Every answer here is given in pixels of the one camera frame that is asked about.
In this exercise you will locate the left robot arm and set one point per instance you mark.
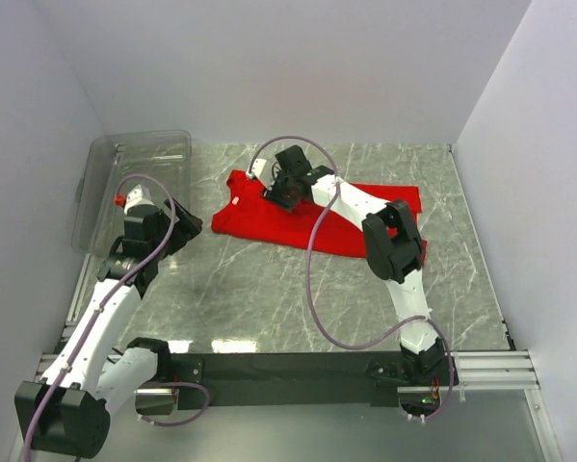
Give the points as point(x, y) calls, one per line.
point(69, 410)

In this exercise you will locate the clear plastic bin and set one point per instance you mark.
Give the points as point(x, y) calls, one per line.
point(158, 160)

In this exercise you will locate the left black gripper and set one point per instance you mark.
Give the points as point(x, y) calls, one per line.
point(184, 229)

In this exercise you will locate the red t shirt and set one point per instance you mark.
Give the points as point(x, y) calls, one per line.
point(249, 216)

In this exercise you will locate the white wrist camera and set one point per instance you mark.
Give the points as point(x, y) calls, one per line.
point(138, 196)
point(256, 169)

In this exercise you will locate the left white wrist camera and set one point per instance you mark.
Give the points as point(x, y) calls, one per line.
point(138, 196)

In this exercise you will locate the aluminium rail frame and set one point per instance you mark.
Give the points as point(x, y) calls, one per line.
point(476, 370)

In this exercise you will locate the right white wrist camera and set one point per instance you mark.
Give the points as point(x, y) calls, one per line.
point(256, 169)

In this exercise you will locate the black base beam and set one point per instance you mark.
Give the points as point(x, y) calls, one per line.
point(249, 379)

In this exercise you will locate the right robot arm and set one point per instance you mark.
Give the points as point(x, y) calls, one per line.
point(394, 251)

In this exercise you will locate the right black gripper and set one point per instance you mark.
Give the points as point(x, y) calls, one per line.
point(273, 195)

